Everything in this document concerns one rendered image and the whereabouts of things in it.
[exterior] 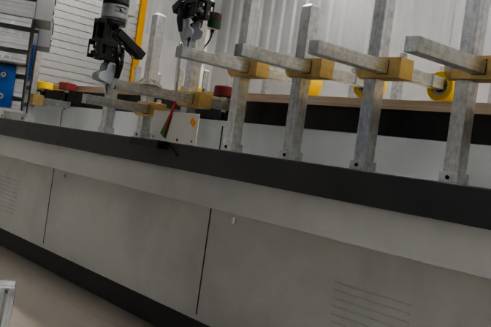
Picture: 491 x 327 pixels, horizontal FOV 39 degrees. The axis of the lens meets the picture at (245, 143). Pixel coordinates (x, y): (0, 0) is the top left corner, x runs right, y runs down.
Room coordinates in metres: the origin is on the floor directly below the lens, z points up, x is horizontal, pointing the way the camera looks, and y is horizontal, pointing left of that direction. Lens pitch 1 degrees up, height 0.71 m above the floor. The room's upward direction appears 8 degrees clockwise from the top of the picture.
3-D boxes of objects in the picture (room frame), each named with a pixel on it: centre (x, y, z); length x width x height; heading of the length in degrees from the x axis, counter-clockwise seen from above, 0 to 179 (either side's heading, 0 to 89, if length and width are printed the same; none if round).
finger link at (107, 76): (1.97, 0.42, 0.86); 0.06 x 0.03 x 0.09; 130
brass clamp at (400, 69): (1.64, -0.30, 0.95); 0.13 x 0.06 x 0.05; 40
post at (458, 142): (1.47, -0.45, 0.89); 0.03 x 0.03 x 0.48; 40
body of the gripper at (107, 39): (1.98, 0.43, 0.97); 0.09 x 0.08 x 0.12; 130
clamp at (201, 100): (2.22, 0.18, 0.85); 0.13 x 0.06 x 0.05; 40
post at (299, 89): (1.85, -0.12, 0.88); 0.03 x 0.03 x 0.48; 40
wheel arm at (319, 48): (1.62, -0.30, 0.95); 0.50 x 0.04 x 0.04; 130
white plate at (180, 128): (2.24, 0.24, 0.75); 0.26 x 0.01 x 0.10; 40
